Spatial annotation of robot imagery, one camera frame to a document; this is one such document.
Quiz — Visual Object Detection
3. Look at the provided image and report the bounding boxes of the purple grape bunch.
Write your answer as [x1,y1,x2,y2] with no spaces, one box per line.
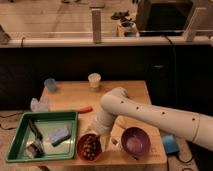
[83,136,98,160]

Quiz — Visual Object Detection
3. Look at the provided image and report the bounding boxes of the yellow banana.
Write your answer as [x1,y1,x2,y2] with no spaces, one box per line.
[115,116,127,129]

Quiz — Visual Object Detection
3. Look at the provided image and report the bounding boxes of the green plastic tray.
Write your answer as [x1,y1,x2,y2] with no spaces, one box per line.
[6,111,78,163]

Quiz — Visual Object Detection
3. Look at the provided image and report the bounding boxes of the purple bowl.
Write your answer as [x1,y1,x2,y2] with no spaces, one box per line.
[121,127,151,157]

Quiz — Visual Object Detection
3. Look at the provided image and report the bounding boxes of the black handled metal tool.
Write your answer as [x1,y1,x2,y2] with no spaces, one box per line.
[25,119,44,158]

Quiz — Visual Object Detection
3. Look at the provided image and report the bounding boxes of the blue plastic cup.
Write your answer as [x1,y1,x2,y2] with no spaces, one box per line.
[44,78,57,93]

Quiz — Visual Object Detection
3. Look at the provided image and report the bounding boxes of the red bowl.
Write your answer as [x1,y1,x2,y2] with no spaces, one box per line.
[77,133,102,162]

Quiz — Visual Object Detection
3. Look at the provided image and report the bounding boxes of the cream ribbed gripper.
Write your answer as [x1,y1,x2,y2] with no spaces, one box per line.
[88,110,116,149]

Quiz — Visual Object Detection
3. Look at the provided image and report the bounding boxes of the blue box on floor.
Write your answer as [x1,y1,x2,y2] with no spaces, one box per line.
[162,135,179,154]

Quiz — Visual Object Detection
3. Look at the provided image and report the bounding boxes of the orange carrot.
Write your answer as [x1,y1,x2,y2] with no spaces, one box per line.
[73,106,93,114]

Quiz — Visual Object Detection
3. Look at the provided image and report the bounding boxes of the blue sponge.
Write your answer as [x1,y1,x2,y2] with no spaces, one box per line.
[49,127,71,146]

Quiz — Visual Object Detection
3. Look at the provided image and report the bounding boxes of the cream perforated robot arm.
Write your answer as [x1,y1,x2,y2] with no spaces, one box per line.
[91,87,213,151]

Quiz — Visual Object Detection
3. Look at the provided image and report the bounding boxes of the black monitor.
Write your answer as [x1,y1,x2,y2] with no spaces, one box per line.
[136,0,193,36]

